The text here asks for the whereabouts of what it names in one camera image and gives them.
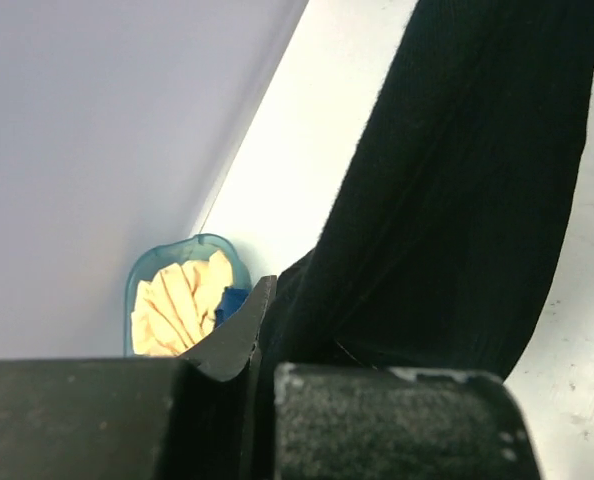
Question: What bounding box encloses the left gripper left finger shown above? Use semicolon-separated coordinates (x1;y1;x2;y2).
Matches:
0;276;276;480

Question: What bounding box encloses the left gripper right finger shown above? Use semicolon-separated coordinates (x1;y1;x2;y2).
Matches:
273;364;540;480

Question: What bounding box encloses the black t shirt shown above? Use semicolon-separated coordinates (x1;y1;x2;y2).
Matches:
260;1;594;378

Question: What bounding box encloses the beige t shirt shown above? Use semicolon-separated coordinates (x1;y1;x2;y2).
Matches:
129;250;234;357

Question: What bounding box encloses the blue t shirt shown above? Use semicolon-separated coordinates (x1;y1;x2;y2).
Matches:
215;287;250;328

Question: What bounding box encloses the teal plastic basket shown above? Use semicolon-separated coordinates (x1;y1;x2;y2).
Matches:
124;233;252;358

